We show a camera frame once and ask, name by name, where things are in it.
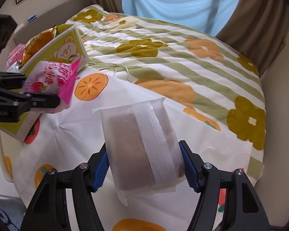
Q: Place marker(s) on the small blue item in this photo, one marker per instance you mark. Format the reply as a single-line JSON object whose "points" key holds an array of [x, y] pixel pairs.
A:
{"points": [[32, 18]]}

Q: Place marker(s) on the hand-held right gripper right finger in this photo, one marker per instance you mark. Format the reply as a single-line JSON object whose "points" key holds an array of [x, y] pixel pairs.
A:
{"points": [[190, 168]]}

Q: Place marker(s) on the blue patterned rug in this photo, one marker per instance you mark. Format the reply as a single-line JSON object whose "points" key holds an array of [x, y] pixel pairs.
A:
{"points": [[7, 214]]}

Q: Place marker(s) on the white persimmon print cloth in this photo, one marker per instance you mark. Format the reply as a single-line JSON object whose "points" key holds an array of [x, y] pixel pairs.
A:
{"points": [[69, 137]]}

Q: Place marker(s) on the floral striped blanket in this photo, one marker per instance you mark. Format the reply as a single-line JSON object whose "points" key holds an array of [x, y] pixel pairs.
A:
{"points": [[183, 60]]}

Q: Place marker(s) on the yellow bear carton box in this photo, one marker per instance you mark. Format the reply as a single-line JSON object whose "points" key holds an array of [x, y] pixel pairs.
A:
{"points": [[65, 50]]}

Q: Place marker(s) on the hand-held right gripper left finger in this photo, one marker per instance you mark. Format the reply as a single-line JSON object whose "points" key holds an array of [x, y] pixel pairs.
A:
{"points": [[101, 170]]}

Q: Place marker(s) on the black textured object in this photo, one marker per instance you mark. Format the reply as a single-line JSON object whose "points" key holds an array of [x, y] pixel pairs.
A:
{"points": [[1, 36]]}

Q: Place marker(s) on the pink and white packet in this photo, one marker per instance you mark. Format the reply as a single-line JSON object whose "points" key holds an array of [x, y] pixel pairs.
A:
{"points": [[14, 54]]}

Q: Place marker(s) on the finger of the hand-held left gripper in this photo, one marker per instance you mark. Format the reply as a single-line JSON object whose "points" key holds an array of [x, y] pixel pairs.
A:
{"points": [[43, 101], [7, 80]]}

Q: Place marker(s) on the blue curtain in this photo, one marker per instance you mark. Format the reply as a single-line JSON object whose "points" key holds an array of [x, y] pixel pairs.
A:
{"points": [[173, 2]]}

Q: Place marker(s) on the translucent brown cake packet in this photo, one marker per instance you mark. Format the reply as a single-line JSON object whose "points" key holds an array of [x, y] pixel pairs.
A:
{"points": [[130, 154]]}

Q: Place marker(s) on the gold orange foil packet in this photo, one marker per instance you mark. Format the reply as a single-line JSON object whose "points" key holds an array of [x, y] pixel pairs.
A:
{"points": [[38, 44]]}

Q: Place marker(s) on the pink strawberry candy packet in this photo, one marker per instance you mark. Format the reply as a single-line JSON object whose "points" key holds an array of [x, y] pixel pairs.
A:
{"points": [[48, 77]]}

